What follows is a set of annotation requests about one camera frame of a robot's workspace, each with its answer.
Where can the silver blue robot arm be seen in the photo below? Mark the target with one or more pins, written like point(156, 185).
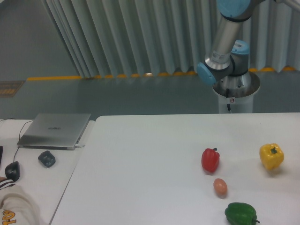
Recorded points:
point(227, 42)

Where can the white sleeved forearm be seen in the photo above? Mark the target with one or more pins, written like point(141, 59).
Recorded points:
point(16, 206)

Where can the red bell pepper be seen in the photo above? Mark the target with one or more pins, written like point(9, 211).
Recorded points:
point(210, 160)

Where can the pale pleated curtain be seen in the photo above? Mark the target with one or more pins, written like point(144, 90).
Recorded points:
point(132, 37)

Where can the brown egg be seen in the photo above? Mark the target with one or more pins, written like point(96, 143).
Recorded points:
point(220, 186)

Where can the silver closed laptop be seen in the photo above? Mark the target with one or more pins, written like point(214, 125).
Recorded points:
point(56, 131)

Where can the black power adapter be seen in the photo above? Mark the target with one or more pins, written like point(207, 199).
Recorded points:
point(47, 159)

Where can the yellow bell pepper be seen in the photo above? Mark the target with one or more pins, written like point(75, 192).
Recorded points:
point(271, 156)

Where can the green bell pepper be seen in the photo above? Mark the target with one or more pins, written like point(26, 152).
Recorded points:
point(239, 213)

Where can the black computer mouse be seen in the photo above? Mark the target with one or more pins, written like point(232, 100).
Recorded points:
point(12, 171)

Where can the black keyboard edge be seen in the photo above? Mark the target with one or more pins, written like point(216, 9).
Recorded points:
point(1, 154)

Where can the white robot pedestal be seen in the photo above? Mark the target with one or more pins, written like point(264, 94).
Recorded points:
point(236, 93)

